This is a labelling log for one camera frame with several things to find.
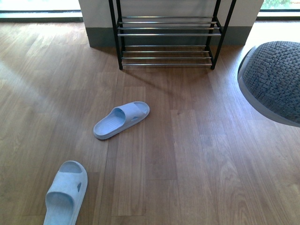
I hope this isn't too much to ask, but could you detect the light blue slipper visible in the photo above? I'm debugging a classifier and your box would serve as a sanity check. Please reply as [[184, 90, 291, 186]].
[[93, 101, 150, 140], [44, 161, 88, 225]]

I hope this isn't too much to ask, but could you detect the grey knit sneaker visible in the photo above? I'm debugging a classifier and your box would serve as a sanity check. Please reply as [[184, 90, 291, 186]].
[[237, 41, 300, 127]]

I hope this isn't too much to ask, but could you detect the black metal shoe rack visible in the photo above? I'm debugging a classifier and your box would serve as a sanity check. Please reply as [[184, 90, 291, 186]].
[[108, 0, 236, 70]]

